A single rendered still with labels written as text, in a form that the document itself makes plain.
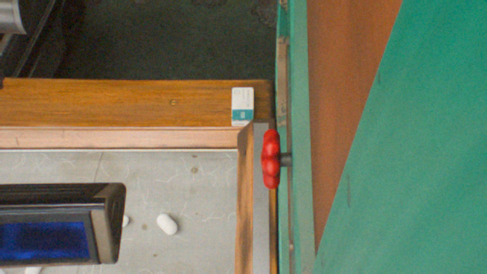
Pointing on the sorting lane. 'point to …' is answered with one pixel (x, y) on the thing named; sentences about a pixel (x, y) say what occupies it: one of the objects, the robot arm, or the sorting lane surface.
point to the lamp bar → (60, 224)
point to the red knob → (272, 159)
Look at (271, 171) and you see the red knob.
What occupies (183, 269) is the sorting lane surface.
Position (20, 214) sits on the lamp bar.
